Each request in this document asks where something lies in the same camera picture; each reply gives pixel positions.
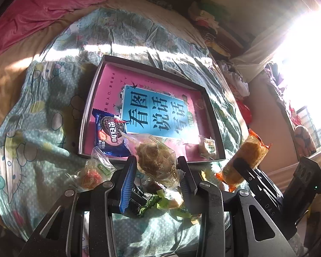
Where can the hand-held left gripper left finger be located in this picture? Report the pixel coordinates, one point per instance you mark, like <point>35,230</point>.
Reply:
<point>128,182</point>

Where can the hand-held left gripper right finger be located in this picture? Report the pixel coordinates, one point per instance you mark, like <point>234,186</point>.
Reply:
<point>187,184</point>

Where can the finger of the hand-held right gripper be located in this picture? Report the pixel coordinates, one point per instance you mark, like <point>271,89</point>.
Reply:
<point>247,171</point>

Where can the orange snack packet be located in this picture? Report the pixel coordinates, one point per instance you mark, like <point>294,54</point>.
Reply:
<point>250,150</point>

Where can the clear yellow cake packet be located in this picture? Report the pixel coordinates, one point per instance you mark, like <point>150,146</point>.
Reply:
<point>171,202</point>

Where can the long yellow-green packet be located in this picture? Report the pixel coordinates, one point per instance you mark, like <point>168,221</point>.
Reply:
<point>190,215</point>

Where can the clear meat floss cake packet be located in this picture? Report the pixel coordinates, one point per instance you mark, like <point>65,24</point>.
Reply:
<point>155,158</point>

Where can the round pastry packet green label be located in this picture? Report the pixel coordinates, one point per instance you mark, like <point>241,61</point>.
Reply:
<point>209,147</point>

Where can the blue cookie packet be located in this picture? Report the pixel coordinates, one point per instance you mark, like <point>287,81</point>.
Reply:
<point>109,133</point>

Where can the grey cardboard box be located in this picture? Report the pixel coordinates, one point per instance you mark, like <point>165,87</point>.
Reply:
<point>88,107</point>

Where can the brown candy clear wrapper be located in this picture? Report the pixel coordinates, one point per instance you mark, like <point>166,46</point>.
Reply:
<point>151,186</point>

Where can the green snack wrapper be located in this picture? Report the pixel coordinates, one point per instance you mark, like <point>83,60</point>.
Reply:
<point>148,204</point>

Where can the clear packet red sweet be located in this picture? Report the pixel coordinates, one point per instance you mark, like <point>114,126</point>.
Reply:
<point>91,176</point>

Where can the window grille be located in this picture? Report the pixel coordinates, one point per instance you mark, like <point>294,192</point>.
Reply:
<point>318,128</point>

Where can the red plastic bag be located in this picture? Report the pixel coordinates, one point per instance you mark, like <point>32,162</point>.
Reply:
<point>243,112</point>

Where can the pink book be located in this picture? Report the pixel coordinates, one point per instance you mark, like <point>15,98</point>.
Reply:
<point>155,112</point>

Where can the white crumpled cloth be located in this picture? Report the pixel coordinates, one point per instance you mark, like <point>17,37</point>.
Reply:
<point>235,80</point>

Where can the purple hanging clothes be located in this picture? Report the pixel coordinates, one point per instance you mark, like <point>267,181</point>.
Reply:
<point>275,83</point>

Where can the printed blanket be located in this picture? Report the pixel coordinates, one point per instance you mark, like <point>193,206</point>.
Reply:
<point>42,112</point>

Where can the beige curtain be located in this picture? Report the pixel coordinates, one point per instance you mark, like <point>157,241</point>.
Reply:
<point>259,53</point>

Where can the pile of folded clothes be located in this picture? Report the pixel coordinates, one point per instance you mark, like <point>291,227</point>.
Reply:
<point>214,24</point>

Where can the beige bed sheet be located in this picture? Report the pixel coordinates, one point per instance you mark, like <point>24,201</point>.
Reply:
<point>5,91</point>

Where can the pink quilt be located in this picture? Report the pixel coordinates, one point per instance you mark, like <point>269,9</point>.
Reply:
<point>42,5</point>

